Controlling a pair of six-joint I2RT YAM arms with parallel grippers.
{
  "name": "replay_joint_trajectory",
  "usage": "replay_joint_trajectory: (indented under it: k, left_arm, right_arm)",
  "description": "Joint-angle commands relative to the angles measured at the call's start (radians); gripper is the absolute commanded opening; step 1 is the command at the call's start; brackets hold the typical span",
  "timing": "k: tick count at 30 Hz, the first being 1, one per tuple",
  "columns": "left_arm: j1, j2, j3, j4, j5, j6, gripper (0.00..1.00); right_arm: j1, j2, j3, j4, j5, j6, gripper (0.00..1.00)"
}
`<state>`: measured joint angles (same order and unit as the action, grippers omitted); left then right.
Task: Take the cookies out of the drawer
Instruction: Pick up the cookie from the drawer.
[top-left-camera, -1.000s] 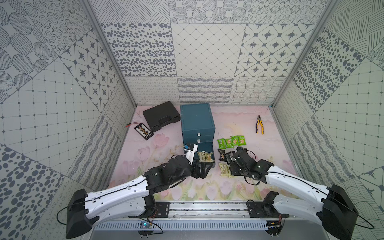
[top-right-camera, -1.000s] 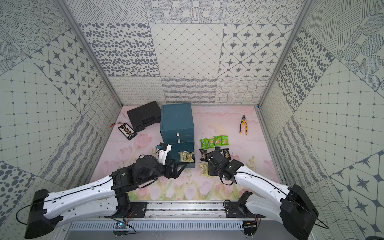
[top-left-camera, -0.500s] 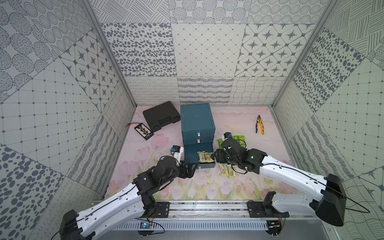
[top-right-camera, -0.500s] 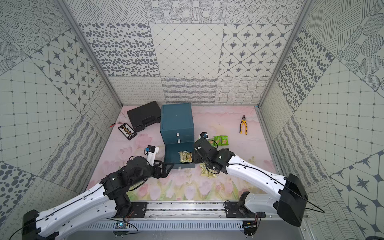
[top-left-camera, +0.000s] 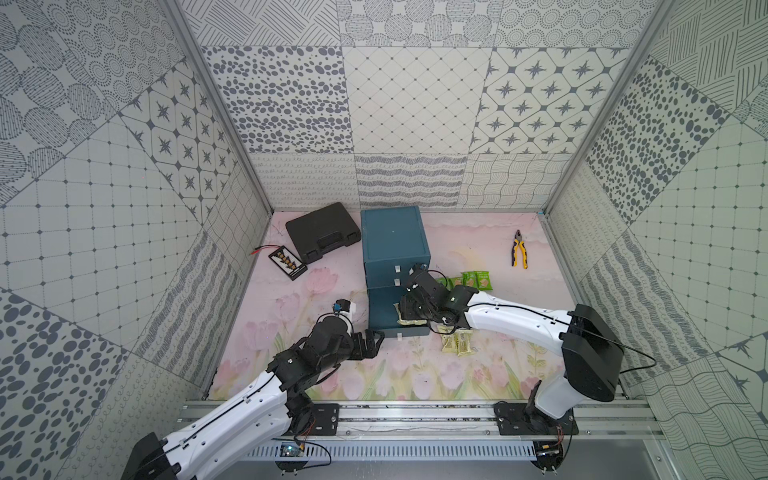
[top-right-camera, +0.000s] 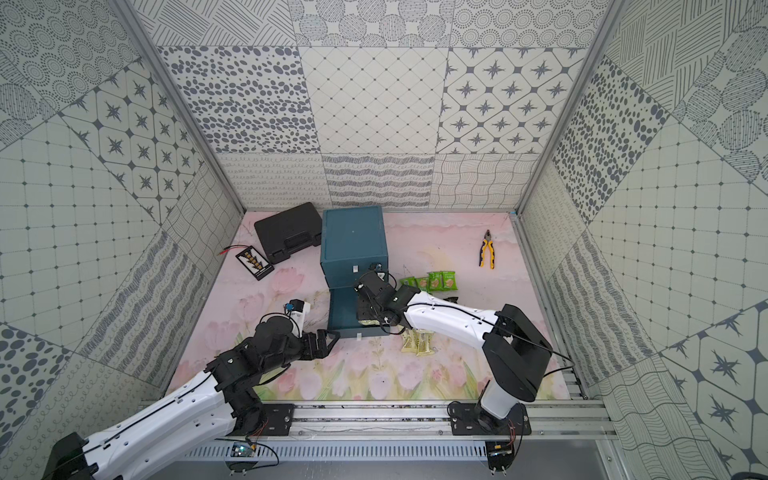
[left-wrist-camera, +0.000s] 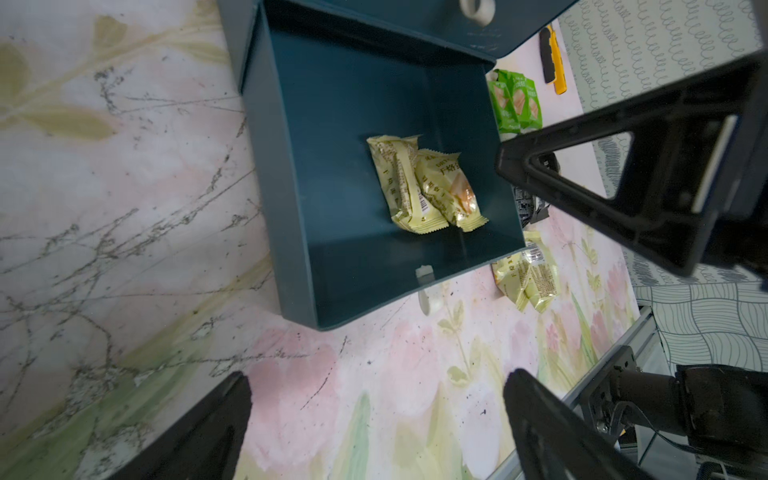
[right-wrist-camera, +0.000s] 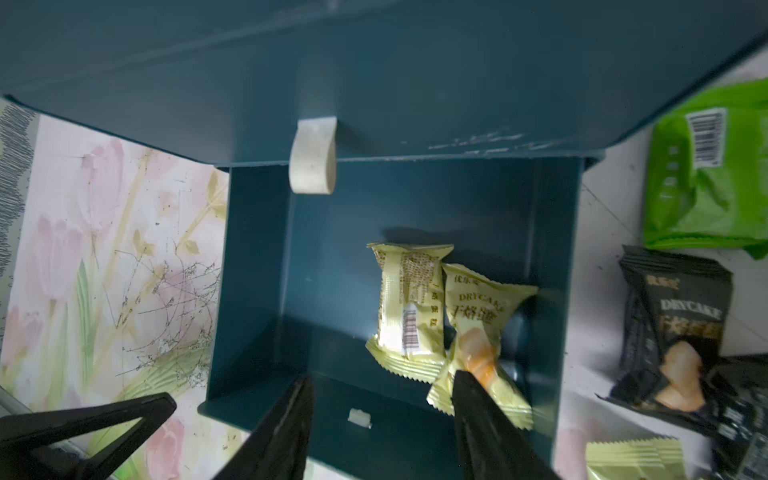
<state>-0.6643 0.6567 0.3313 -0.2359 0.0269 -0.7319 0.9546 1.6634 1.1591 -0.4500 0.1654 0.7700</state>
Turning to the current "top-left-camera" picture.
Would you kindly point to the yellow black pliers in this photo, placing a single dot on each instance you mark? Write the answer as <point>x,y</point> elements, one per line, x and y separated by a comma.
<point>519,255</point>

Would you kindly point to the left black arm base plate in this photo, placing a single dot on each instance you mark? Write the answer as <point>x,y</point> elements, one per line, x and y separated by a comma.
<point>316,420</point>

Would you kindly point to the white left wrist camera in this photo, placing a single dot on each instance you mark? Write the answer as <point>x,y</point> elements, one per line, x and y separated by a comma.
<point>344,309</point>

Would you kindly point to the teal bottom drawer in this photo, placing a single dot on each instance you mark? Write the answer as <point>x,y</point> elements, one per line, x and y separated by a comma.
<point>383,315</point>

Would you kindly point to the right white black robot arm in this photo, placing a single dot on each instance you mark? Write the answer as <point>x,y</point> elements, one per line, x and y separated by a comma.
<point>484,347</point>

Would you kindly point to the green circuit board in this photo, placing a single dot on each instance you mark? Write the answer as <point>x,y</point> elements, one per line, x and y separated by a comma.
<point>290,450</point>

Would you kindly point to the teal plastic drawer cabinet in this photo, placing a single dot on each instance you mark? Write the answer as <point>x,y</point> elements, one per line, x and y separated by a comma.
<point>394,241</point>

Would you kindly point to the white slotted cable duct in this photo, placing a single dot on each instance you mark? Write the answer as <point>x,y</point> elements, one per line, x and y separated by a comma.
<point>402,451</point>

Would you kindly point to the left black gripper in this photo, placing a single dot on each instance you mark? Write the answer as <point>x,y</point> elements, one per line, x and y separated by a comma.
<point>362,344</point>

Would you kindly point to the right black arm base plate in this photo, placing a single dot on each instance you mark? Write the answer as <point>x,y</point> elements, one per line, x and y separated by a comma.
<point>518,419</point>

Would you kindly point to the green cookie packet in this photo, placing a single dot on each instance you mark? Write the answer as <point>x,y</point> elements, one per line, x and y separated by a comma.
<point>484,282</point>
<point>470,279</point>
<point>454,281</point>

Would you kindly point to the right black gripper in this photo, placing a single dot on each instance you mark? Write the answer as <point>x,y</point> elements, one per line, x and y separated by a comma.
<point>406,308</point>

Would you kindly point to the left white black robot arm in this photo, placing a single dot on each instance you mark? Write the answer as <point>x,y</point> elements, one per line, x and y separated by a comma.
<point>274,404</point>

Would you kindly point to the black plastic case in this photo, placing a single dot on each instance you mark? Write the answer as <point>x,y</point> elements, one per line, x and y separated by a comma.
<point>322,231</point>

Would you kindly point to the aluminium mounting rail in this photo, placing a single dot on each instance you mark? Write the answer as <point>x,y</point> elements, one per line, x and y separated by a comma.
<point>389,420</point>

